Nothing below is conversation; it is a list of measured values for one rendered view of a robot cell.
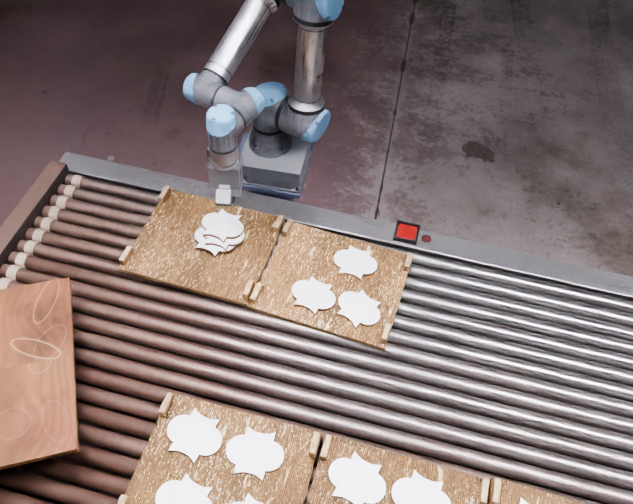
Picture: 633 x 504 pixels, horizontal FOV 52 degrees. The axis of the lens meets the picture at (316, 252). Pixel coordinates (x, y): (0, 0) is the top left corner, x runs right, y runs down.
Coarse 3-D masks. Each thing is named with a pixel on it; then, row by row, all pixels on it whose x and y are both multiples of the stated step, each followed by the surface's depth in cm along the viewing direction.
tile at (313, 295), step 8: (304, 280) 191; (312, 280) 191; (296, 288) 189; (304, 288) 189; (312, 288) 189; (320, 288) 189; (328, 288) 189; (296, 296) 187; (304, 296) 187; (312, 296) 187; (320, 296) 188; (328, 296) 188; (296, 304) 186; (304, 304) 186; (312, 304) 186; (320, 304) 186; (328, 304) 186; (312, 312) 185
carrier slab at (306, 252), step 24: (288, 240) 202; (312, 240) 202; (336, 240) 202; (288, 264) 196; (312, 264) 196; (384, 264) 197; (264, 288) 190; (288, 288) 190; (336, 288) 191; (360, 288) 191; (384, 288) 192; (264, 312) 185; (288, 312) 185; (336, 312) 186; (384, 312) 186; (360, 336) 181
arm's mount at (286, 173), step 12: (300, 144) 225; (252, 156) 221; (288, 156) 221; (300, 156) 222; (252, 168) 218; (264, 168) 218; (276, 168) 218; (288, 168) 218; (300, 168) 218; (252, 180) 223; (264, 180) 222; (276, 180) 221; (288, 180) 220; (300, 180) 223
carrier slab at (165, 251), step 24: (168, 216) 206; (192, 216) 206; (264, 216) 208; (144, 240) 199; (168, 240) 200; (192, 240) 200; (264, 240) 201; (144, 264) 193; (168, 264) 194; (192, 264) 194; (216, 264) 195; (240, 264) 195; (264, 264) 195; (192, 288) 189; (216, 288) 189; (240, 288) 190
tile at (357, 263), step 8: (352, 248) 199; (336, 256) 197; (344, 256) 197; (352, 256) 197; (360, 256) 197; (368, 256) 198; (336, 264) 195; (344, 264) 195; (352, 264) 195; (360, 264) 196; (368, 264) 196; (376, 264) 196; (344, 272) 193; (352, 272) 193; (360, 272) 194; (368, 272) 194; (360, 280) 193
